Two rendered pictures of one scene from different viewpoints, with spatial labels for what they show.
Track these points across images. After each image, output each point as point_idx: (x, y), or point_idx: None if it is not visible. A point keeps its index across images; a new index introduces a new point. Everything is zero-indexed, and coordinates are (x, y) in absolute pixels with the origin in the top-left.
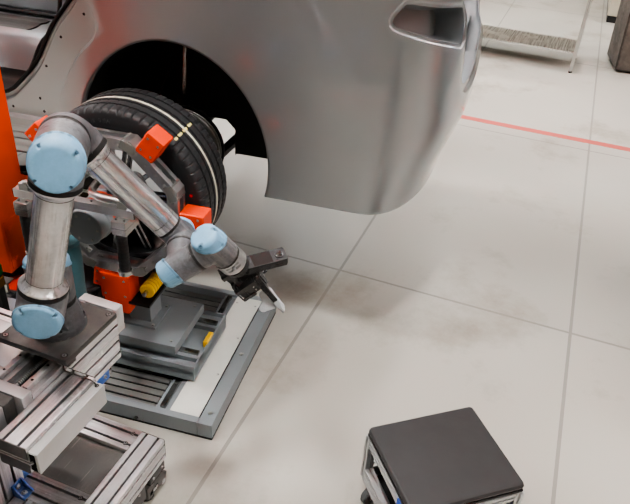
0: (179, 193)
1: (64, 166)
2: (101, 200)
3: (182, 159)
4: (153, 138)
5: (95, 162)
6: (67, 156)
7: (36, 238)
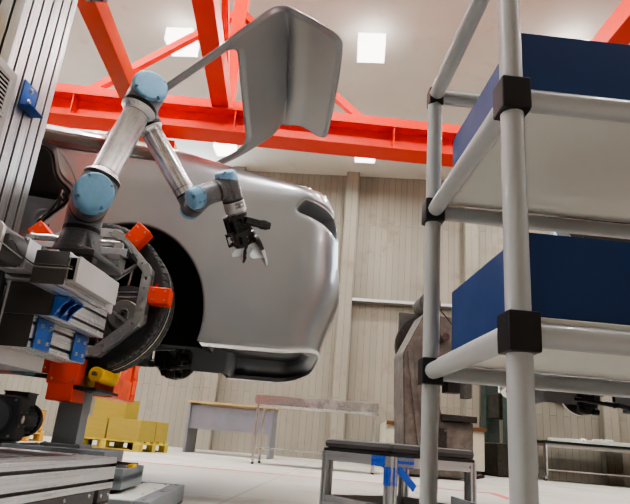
0: (152, 271)
1: (157, 84)
2: (101, 241)
3: (155, 256)
4: (142, 226)
5: (155, 126)
6: (161, 80)
7: (117, 131)
